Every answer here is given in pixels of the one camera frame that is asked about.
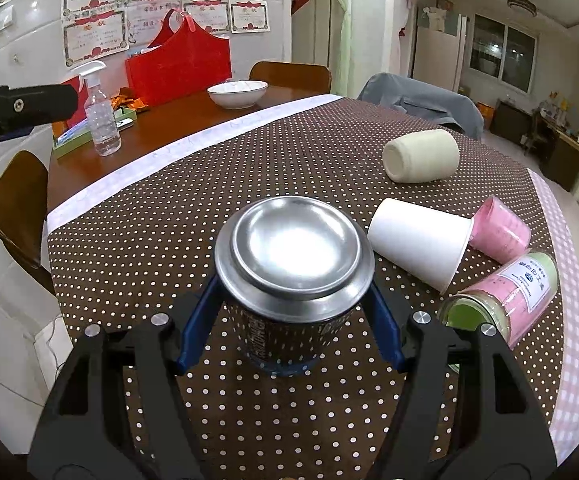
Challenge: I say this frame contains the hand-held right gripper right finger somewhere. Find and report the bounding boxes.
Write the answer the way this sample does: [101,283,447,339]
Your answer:
[364,282,558,480]

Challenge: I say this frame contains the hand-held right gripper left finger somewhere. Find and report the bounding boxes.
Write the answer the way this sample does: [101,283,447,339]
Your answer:
[26,276,227,480]

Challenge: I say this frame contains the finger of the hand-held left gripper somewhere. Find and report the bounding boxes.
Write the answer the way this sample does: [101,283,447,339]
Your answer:
[0,77,79,154]

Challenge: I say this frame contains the stainless steel cup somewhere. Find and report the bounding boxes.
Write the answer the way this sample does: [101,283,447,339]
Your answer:
[213,195,376,377]

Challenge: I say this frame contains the white paper cup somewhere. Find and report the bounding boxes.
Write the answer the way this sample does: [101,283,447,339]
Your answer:
[367,198,474,295]

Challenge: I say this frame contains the pink green labelled glass cup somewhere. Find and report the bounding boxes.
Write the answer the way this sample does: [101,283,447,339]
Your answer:
[437,250,557,373]

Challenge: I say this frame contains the pink plastic cup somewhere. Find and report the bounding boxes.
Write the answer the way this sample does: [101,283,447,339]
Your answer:
[468,196,531,265]

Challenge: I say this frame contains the cream ribbed cup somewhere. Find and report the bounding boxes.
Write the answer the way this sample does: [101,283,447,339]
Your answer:
[382,129,460,183]

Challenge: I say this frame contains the green tray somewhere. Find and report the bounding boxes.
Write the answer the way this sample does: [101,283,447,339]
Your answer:
[52,105,137,160]

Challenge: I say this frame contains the clear spray bottle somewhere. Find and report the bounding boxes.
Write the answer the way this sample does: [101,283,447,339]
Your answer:
[69,61,122,157]

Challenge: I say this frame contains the orange snack packets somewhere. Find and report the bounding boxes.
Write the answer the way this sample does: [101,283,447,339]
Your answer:
[112,87,150,111]

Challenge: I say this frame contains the brown polka dot tablecloth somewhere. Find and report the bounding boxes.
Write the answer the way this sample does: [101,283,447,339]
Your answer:
[44,94,579,480]

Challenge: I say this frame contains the wooden chair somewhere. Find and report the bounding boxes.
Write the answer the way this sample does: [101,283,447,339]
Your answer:
[248,61,332,96]
[0,150,56,296]

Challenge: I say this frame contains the red felt bag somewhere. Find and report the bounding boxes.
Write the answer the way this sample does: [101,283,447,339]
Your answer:
[125,8,232,108]

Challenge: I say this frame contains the white ceramic bowl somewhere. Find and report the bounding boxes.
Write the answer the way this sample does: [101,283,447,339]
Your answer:
[206,80,269,110]

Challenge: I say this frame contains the grey cloth covered chair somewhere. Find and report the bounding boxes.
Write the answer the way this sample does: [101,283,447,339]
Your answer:
[357,72,484,141]

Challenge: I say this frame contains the dark low cabinet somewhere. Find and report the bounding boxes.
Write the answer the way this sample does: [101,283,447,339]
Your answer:
[492,100,533,143]

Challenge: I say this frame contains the cluttered wooden side desk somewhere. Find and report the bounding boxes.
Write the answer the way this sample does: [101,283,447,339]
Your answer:
[532,105,579,191]

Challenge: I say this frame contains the white refrigerator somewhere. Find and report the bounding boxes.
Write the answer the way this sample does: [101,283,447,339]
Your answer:
[412,7,470,93]

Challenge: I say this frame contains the window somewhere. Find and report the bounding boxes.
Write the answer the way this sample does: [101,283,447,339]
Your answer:
[469,12,540,93]

